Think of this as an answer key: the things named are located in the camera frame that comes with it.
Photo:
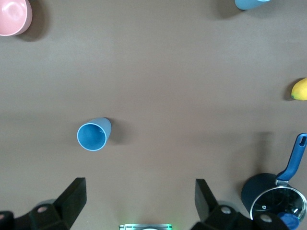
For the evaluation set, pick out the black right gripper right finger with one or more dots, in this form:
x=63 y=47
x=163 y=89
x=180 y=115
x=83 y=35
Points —
x=206 y=208

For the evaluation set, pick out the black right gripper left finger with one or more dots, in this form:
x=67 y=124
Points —
x=67 y=206

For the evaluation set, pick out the glass lid with blue knob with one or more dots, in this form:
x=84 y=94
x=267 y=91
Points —
x=275 y=201

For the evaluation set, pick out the light blue plastic cup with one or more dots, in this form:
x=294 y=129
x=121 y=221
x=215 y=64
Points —
x=91 y=136
x=247 y=3

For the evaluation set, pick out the yellow lemon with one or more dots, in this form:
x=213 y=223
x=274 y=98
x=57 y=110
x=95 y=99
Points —
x=300 y=89

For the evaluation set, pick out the pink bowl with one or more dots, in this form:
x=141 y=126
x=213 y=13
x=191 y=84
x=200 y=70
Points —
x=12 y=16

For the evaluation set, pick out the dark blue saucepan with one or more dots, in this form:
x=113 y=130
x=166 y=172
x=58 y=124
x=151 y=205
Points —
x=254 y=191

